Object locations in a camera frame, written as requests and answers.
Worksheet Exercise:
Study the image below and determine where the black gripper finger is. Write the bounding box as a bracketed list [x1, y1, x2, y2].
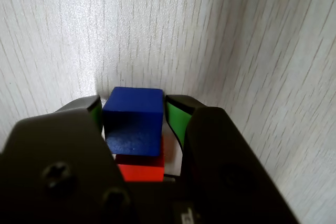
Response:
[0, 94, 139, 224]
[165, 94, 301, 224]

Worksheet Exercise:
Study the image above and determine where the red wooden cube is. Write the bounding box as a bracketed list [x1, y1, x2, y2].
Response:
[114, 135, 166, 183]

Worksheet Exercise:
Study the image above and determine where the blue wooden cube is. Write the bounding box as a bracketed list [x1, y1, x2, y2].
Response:
[102, 86, 164, 157]

